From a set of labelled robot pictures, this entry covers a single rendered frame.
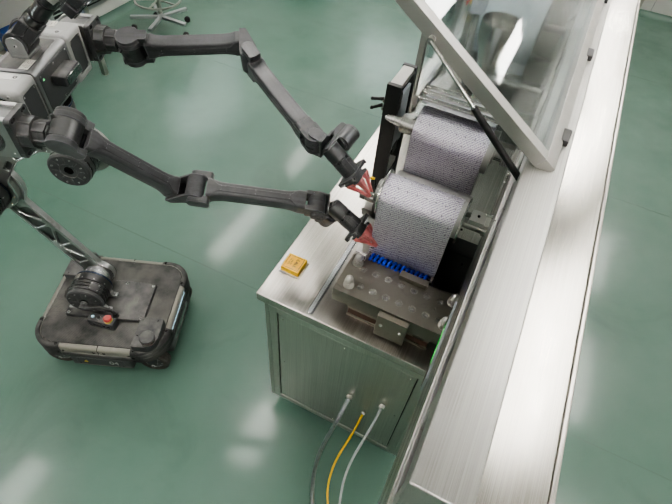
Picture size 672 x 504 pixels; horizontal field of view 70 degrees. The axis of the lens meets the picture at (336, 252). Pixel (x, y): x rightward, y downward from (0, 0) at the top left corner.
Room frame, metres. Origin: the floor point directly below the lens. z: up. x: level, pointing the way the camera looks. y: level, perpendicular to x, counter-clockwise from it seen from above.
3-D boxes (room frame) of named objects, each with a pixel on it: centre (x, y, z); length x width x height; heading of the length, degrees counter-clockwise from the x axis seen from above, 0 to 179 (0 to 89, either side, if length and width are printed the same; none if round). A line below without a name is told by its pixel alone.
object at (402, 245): (1.02, -0.22, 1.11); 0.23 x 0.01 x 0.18; 69
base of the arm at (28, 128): (0.98, 0.82, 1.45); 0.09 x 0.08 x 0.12; 1
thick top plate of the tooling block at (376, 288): (0.89, -0.22, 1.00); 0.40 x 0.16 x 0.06; 69
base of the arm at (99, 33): (1.48, 0.82, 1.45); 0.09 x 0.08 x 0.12; 1
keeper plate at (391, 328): (0.80, -0.20, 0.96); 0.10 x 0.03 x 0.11; 69
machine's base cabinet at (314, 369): (1.97, -0.52, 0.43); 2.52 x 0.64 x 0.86; 159
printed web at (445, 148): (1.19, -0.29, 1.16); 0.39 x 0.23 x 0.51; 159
